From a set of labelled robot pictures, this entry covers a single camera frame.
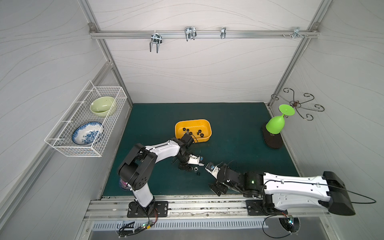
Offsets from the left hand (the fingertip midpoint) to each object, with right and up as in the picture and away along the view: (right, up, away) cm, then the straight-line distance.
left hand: (191, 164), depth 89 cm
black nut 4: (+6, +19, +16) cm, 25 cm away
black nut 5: (+7, +16, +13) cm, 22 cm away
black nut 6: (+5, -4, -3) cm, 7 cm away
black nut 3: (-1, +19, -12) cm, 22 cm away
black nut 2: (-1, +18, +14) cm, 22 cm away
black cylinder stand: (+56, +13, +11) cm, 58 cm away
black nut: (-5, +20, +16) cm, 26 cm away
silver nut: (+3, -2, -3) cm, 4 cm away
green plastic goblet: (+47, +24, -9) cm, 53 cm away
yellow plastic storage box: (+2, +22, +18) cm, 29 cm away
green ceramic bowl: (-43, +34, -17) cm, 58 cm away
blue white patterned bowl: (-44, +21, -25) cm, 55 cm away
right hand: (+12, -1, -14) cm, 18 cm away
